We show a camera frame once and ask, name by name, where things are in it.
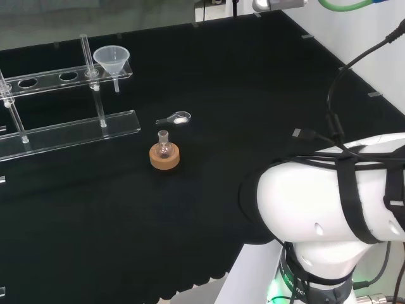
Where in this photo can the clear plastic funnel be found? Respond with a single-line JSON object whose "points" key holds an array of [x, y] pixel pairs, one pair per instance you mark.
{"points": [[110, 60]]}

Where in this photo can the small round-bottom glass flask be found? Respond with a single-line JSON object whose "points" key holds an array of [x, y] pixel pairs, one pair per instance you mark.
{"points": [[164, 150]]}

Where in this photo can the black tripod leg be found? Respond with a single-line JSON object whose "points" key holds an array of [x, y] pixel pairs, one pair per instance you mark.
{"points": [[235, 8]]}

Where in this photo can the black bench cloth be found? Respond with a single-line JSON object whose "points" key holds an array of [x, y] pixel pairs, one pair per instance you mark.
{"points": [[221, 95]]}

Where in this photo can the clear acrylic funnel stand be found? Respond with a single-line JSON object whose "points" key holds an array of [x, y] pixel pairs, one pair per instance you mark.
{"points": [[79, 133]]}

